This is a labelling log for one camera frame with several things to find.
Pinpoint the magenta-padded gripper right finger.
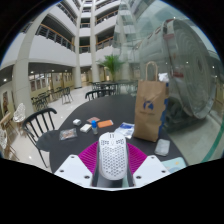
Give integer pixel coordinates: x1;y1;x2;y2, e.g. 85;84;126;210
126;143;172;188

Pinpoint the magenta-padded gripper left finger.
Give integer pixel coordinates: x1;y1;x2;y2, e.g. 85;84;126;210
54;141;101;188

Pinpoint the white perforated computer mouse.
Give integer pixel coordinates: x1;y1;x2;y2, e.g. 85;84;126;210
97;131;129;181

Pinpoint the clear plastic snack bag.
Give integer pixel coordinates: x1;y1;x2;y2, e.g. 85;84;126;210
58;127;78;141

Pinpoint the black spindle-back chair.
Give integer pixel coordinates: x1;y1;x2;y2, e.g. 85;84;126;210
22;107;63;168
84;88;116;101

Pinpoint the flat white box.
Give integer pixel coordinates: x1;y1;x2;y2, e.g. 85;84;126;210
79;123;93;134

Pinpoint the small blue-capped bottle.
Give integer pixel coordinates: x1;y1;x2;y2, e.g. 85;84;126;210
91;120;99;135

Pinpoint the blue and white plastic packet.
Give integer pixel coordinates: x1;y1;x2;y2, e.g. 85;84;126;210
114;122;136;139

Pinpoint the brown flat card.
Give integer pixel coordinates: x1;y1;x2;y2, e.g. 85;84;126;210
86;116;101;124

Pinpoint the orange flat card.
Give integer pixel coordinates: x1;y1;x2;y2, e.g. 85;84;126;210
97;119;115;129

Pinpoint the brown paper carrier bag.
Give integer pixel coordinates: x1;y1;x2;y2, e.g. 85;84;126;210
133;60;169;143

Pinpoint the group of dark chairs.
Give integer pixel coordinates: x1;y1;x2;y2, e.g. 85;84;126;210
31;86;74;111

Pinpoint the white lattice chair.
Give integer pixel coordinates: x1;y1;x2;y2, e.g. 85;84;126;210
12;102;27;134

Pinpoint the wooden chair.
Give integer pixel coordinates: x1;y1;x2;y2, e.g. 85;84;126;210
0;111;19;161

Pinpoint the large white cylindrical exhibit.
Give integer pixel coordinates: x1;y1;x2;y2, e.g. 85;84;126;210
133;18;218;131

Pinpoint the green potted palm plant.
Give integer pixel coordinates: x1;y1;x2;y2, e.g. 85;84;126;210
98;54;126;82

